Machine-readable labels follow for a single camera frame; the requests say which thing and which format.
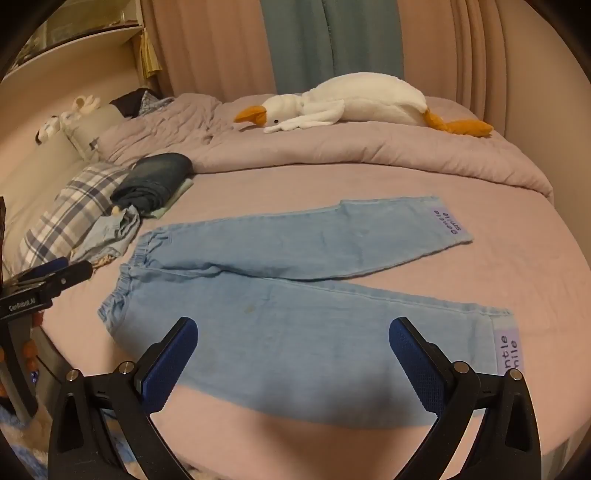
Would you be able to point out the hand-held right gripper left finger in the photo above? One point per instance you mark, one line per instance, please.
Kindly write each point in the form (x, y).
(168, 364)

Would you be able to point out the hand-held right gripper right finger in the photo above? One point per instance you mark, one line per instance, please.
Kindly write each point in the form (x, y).
(415, 364)

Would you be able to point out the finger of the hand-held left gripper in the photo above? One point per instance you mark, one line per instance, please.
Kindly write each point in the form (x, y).
(71, 274)
(46, 268)

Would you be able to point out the light blue denim pants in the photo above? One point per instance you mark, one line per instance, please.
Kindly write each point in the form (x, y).
(300, 332)

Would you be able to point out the person's left hand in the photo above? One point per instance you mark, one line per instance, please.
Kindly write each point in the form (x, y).
(29, 350)

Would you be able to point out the floral folded cloth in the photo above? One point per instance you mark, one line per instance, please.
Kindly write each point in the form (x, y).
(102, 261)

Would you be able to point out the light blue folded shorts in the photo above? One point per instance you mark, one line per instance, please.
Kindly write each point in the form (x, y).
(111, 230)

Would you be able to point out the blue plaid pillow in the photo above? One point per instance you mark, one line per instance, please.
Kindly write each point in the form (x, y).
(69, 207)

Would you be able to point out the beige headboard cushion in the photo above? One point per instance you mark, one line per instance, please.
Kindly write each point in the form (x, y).
(27, 180)

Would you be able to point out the dark blue folded jeans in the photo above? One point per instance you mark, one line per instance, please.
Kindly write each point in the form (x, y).
(152, 180)

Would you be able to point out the black garment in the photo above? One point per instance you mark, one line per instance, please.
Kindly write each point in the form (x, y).
(131, 101)

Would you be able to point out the blue checked shirt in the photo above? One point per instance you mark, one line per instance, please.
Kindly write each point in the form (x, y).
(153, 104)

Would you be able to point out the pink quilted duvet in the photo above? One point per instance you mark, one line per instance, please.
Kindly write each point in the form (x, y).
(369, 147)

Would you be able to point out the yellow pleated cloth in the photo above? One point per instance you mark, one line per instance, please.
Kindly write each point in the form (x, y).
(150, 60)

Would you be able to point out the pink curtain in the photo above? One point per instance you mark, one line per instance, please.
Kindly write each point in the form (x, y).
(461, 55)
(207, 46)

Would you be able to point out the white goose plush toy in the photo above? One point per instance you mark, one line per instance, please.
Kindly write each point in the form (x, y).
(369, 99)

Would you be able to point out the teal curtain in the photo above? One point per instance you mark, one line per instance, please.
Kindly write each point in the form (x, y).
(323, 41)

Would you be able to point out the white wall shelf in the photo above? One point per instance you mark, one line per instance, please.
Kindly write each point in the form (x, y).
(69, 46)

